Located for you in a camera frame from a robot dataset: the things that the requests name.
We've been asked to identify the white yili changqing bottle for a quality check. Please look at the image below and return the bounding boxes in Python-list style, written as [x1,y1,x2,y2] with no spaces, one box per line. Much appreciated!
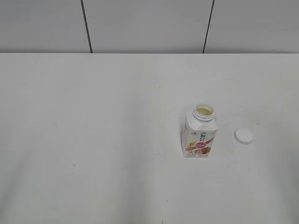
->
[181,104,218,158]

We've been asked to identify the white bottle cap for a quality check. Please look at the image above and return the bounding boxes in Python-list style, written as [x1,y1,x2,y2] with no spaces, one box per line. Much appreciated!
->
[234,128,254,145]

